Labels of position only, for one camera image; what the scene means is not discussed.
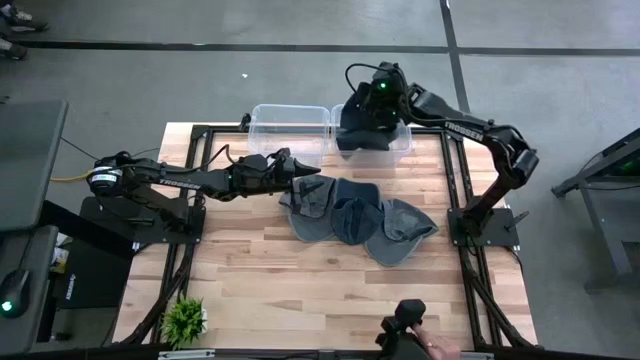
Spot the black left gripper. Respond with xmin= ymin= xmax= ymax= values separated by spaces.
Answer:
xmin=225 ymin=154 xmax=326 ymax=201

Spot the dark blue baseball cap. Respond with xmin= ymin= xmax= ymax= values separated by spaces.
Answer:
xmin=330 ymin=178 xmax=385 ymax=246
xmin=335 ymin=94 xmax=401 ymax=153

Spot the clear plastic bin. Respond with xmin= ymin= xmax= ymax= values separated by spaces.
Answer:
xmin=247 ymin=103 xmax=331 ymax=169
xmin=329 ymin=103 xmax=414 ymax=169

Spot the black handheld object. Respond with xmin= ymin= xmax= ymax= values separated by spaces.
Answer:
xmin=374 ymin=298 xmax=428 ymax=360

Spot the green potted plant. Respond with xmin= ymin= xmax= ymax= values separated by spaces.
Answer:
xmin=160 ymin=295 xmax=207 ymax=351

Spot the person's hand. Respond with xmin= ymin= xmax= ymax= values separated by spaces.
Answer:
xmin=412 ymin=322 xmax=461 ymax=360

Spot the black metal side table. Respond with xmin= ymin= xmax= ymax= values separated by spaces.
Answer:
xmin=551 ymin=127 xmax=640 ymax=281

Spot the black desk beam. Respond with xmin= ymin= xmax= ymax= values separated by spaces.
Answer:
xmin=39 ymin=199 xmax=136 ymax=261

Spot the black control box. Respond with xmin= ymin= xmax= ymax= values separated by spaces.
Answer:
xmin=52 ymin=239 xmax=134 ymax=309

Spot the small yellow box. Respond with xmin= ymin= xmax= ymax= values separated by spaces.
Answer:
xmin=49 ymin=244 xmax=70 ymax=274

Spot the black computer mouse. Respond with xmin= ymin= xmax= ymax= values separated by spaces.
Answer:
xmin=0 ymin=269 xmax=31 ymax=319

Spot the person's shoe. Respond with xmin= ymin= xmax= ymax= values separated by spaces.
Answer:
xmin=0 ymin=37 xmax=29 ymax=61
xmin=0 ymin=2 xmax=50 ymax=34

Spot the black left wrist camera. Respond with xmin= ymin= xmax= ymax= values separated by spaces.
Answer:
xmin=269 ymin=147 xmax=296 ymax=169

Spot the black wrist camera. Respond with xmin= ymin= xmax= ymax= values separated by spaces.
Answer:
xmin=368 ymin=60 xmax=401 ymax=85
xmin=269 ymin=147 xmax=296 ymax=169

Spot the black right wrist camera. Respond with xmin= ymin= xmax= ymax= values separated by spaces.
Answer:
xmin=368 ymin=60 xmax=401 ymax=85

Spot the black aluminium table frame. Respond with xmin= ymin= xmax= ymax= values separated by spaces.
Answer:
xmin=119 ymin=122 xmax=539 ymax=351

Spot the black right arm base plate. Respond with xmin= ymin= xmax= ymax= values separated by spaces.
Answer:
xmin=447 ymin=207 xmax=521 ymax=247

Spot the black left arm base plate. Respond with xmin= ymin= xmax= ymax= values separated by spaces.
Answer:
xmin=79 ymin=196 xmax=206 ymax=246

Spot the black floor cable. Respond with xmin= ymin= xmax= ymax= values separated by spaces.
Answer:
xmin=59 ymin=135 xmax=161 ymax=164

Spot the yellow extension cable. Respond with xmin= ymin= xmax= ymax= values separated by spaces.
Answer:
xmin=49 ymin=169 xmax=96 ymax=184

